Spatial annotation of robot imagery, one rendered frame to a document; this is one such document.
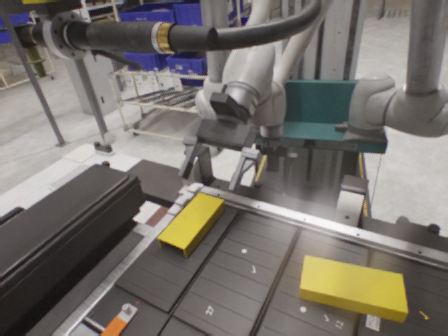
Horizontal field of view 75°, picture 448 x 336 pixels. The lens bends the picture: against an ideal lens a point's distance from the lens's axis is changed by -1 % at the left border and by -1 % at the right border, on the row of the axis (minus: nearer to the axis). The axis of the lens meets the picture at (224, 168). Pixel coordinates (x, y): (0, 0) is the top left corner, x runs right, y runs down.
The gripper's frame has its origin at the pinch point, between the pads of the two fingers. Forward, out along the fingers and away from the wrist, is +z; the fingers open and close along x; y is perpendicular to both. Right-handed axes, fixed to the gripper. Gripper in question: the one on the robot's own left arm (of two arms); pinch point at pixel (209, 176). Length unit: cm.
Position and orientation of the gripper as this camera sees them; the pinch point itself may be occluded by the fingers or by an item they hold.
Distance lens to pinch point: 68.0
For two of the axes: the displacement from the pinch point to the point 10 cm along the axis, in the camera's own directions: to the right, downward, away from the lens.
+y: 3.5, 3.7, 8.6
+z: -3.5, 9.0, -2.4
